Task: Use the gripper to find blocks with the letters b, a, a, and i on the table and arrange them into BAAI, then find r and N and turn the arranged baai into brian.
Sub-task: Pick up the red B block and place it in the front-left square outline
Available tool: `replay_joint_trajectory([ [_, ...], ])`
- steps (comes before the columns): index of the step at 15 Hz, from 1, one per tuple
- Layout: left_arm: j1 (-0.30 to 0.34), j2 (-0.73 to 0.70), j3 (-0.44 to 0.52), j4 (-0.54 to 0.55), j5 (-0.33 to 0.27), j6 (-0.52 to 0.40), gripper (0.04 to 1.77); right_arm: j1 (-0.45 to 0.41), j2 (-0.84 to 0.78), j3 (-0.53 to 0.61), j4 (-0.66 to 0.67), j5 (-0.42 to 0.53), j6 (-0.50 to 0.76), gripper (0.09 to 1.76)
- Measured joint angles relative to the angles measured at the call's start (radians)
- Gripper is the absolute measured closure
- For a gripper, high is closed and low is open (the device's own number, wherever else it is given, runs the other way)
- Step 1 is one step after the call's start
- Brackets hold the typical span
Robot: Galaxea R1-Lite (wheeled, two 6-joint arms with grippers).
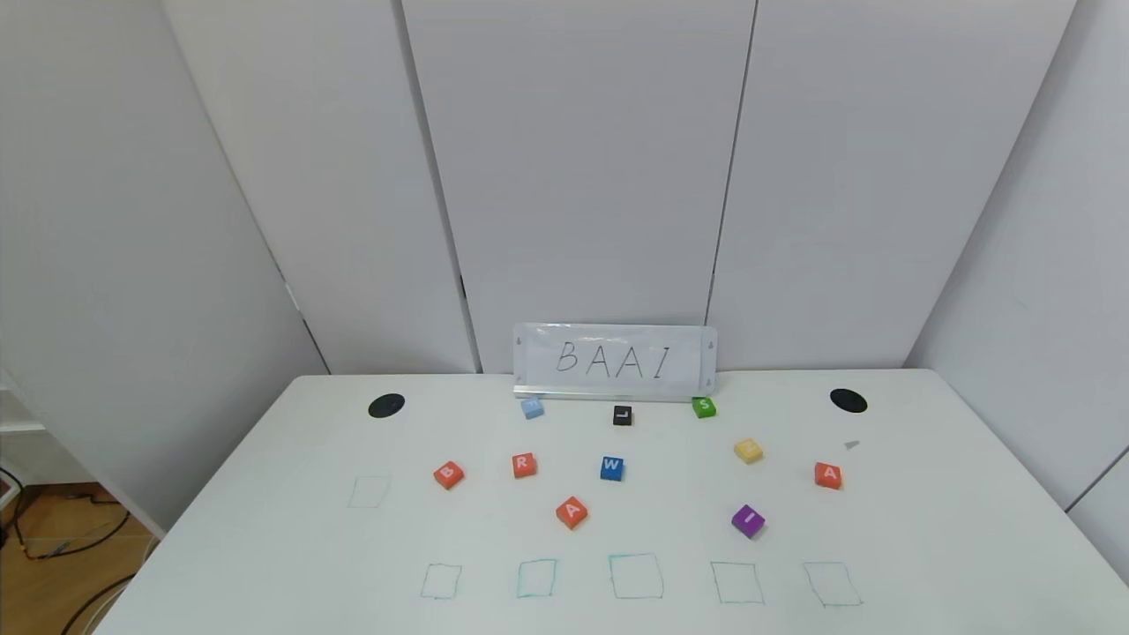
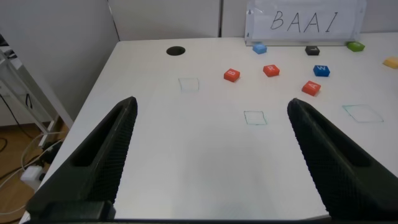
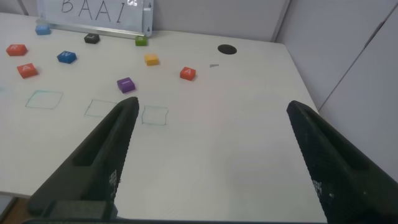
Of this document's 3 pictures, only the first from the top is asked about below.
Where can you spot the orange letter A block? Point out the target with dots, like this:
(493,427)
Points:
(828,475)
(571,512)

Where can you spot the orange letter B block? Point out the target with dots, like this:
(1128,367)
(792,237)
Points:
(448,474)

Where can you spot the green letter S block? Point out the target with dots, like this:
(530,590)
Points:
(704,407)

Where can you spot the yellow letter block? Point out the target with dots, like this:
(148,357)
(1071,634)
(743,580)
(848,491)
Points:
(749,451)

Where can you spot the light blue letter block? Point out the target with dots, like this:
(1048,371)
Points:
(532,407)

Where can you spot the black letter L block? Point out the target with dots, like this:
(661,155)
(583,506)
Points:
(623,415)

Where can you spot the white BAAI sign board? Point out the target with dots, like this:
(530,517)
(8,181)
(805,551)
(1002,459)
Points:
(609,339)

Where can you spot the purple letter I block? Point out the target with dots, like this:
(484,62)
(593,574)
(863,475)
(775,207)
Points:
(748,521)

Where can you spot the orange letter R block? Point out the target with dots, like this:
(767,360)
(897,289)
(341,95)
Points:
(524,465)

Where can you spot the blue letter W block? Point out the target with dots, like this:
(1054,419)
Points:
(612,468)

